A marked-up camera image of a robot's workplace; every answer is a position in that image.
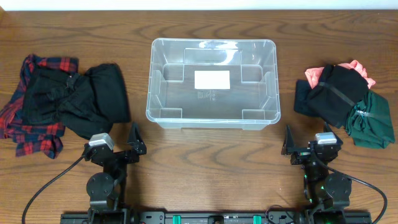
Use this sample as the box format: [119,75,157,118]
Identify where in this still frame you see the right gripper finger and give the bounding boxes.
[281,125,295,155]
[323,122,333,133]

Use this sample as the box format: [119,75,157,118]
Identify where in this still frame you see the black garment with tape band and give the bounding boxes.
[307,65,369,128]

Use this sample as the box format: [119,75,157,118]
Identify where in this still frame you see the dark green garment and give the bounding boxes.
[345,90,396,149]

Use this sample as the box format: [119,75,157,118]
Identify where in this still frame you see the black trousers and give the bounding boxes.
[22,63,131,139]

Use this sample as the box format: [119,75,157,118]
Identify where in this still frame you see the salmon pink garment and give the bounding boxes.
[305,60,376,89]

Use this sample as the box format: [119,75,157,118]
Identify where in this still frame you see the red blue plaid shirt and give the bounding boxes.
[1,54,78,159]

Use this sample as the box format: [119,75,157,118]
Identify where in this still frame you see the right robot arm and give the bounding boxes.
[281,124,352,223]

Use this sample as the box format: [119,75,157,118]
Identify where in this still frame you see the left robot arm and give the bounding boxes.
[82,123,147,224]

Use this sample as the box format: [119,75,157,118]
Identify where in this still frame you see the small black folded garment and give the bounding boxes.
[294,80,318,118]

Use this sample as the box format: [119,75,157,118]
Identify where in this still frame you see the clear plastic storage bin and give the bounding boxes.
[146,38,281,130]

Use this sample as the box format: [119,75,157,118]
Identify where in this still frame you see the white label in bin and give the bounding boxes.
[194,70,230,90]

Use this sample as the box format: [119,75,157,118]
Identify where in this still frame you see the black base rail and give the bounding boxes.
[60,210,372,224]

